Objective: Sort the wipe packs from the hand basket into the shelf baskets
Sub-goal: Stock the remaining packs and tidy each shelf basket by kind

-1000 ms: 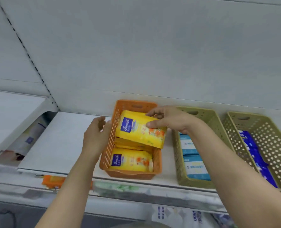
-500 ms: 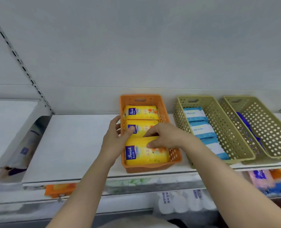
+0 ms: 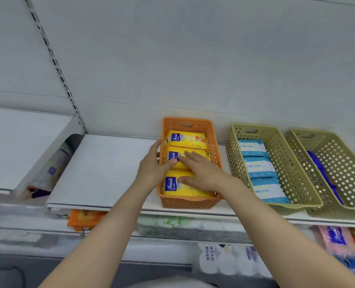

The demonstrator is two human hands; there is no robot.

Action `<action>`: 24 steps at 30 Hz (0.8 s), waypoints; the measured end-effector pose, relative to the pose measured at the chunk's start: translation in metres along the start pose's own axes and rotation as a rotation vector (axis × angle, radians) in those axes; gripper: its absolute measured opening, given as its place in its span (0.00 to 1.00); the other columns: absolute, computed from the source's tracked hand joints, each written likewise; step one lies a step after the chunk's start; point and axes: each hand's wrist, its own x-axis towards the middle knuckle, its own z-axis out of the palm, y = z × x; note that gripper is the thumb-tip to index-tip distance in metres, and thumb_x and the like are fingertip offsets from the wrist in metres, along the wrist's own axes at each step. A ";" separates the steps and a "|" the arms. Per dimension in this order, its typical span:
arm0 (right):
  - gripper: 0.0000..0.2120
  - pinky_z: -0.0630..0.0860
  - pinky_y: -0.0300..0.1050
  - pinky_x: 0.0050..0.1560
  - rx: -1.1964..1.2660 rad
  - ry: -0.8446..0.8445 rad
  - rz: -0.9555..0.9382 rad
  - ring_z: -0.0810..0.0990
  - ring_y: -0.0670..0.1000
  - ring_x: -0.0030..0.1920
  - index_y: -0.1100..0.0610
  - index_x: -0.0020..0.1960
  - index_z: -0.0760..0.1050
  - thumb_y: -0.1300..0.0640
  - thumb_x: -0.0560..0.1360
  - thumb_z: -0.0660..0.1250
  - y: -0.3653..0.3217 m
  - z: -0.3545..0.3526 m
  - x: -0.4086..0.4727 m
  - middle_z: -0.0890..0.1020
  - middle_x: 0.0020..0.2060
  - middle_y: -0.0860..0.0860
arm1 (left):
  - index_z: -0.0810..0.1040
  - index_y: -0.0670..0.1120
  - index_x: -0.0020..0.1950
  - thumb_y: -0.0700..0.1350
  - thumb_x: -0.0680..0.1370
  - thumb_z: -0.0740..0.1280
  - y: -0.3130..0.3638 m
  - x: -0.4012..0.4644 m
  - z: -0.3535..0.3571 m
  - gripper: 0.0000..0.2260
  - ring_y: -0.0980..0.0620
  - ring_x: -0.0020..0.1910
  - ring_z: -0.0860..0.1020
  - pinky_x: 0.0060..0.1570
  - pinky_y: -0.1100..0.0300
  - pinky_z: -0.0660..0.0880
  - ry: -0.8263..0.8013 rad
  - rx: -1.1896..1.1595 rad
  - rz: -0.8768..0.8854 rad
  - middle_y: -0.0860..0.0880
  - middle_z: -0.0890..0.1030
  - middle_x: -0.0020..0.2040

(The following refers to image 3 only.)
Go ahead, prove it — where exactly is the person's left hand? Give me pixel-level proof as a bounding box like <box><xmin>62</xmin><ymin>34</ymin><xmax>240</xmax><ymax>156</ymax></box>
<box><xmin>135</xmin><ymin>140</ymin><xmax>179</xmax><ymax>193</ymax></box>

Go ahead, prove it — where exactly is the person's right hand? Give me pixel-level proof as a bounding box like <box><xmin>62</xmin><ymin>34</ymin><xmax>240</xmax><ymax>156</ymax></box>
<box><xmin>177</xmin><ymin>150</ymin><xmax>237</xmax><ymax>196</ymax></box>

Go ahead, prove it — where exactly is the orange plastic basket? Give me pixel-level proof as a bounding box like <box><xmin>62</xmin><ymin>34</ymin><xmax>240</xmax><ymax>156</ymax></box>
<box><xmin>157</xmin><ymin>116</ymin><xmax>225</xmax><ymax>210</ymax></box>

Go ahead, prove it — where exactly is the stack of blue wipes packets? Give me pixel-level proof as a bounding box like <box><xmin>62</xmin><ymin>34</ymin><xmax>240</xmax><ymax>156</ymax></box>
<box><xmin>237</xmin><ymin>139</ymin><xmax>292</xmax><ymax>205</ymax></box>

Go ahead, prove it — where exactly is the olive plastic basket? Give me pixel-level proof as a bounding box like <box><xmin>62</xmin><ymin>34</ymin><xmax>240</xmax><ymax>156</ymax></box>
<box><xmin>226</xmin><ymin>123</ymin><xmax>324</xmax><ymax>216</ymax></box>
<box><xmin>286</xmin><ymin>128</ymin><xmax>355</xmax><ymax>220</ymax></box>

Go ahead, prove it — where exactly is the person's right forearm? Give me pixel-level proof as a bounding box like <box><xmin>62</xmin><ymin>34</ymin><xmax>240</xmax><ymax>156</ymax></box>
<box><xmin>221</xmin><ymin>178</ymin><xmax>355</xmax><ymax>288</ymax></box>

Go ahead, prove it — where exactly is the person's left forearm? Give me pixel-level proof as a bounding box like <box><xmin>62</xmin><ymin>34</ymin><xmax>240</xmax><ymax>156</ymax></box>
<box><xmin>39</xmin><ymin>184</ymin><xmax>154</xmax><ymax>288</ymax></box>

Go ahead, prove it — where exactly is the green and white tissue pack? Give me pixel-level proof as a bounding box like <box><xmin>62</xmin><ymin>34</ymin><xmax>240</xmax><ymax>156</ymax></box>
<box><xmin>137</xmin><ymin>214</ymin><xmax>250</xmax><ymax>243</ymax></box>

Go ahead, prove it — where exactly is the orange paper roll pack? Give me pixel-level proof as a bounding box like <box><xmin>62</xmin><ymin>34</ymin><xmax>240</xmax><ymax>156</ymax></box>
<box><xmin>67</xmin><ymin>209</ymin><xmax>107</xmax><ymax>232</ymax></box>

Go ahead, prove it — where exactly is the white bag blue print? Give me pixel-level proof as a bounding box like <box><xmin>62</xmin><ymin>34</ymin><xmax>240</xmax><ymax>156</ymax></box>
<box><xmin>194</xmin><ymin>242</ymin><xmax>274</xmax><ymax>279</ymax></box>

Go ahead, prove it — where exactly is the white wrapped paper pack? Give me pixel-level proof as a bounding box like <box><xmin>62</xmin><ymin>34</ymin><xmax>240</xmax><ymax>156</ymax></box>
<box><xmin>27</xmin><ymin>139</ymin><xmax>76</xmax><ymax>195</ymax></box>

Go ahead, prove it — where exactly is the white shirt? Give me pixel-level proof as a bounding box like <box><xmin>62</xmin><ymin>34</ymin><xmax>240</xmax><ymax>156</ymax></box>
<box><xmin>129</xmin><ymin>276</ymin><xmax>217</xmax><ymax>288</ymax></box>

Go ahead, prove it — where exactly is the pink tissue pack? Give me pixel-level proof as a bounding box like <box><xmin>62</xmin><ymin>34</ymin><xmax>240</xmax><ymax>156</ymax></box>
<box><xmin>314</xmin><ymin>225</ymin><xmax>355</xmax><ymax>257</ymax></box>

